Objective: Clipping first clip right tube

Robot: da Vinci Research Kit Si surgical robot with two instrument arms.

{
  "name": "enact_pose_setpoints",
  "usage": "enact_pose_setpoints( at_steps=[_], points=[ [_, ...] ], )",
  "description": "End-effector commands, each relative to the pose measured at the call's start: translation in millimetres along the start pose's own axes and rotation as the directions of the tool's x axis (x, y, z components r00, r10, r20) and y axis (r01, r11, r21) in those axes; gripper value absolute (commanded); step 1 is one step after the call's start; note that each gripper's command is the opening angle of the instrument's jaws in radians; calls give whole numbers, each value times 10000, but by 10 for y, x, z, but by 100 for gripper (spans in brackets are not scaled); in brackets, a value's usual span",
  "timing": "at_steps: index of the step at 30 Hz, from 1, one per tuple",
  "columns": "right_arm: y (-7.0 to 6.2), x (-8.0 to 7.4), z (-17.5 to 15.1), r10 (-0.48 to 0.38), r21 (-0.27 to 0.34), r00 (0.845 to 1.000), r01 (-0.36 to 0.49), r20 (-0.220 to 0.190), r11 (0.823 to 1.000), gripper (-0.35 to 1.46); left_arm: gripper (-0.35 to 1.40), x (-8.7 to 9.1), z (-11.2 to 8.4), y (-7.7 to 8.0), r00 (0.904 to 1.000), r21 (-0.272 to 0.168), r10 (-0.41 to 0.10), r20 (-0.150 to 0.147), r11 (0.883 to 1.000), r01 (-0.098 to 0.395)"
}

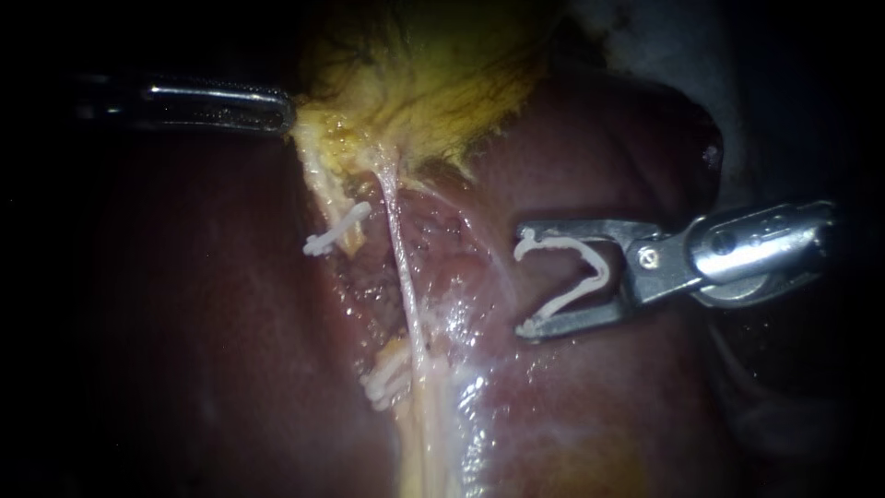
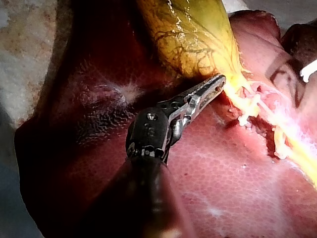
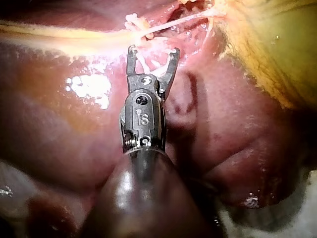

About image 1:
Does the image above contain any left arm instrument jaw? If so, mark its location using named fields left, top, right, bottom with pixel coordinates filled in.
left=140, top=77, right=299, bottom=135

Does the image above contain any right arm instrument jaw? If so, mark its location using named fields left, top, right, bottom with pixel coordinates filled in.
left=513, top=219, right=669, bottom=260
left=513, top=240, right=702, bottom=342

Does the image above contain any right arm instrument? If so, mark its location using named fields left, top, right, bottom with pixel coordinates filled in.
left=682, top=199, right=840, bottom=310

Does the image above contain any left arm instrument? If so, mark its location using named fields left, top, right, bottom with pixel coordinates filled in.
left=72, top=72, right=148, bottom=130

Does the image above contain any white clip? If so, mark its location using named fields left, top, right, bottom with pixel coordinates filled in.
left=301, top=201, right=373, bottom=258
left=359, top=344, right=410, bottom=390
left=368, top=376, right=418, bottom=413
left=513, top=227, right=612, bottom=327

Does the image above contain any gallbladder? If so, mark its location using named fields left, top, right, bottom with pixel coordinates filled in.
left=292, top=0, right=562, bottom=189

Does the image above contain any pale fatty tissue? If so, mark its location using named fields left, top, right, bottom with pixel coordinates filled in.
left=386, top=196, right=526, bottom=498

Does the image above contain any dark red liver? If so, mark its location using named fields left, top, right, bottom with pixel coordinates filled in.
left=89, top=62, right=761, bottom=498

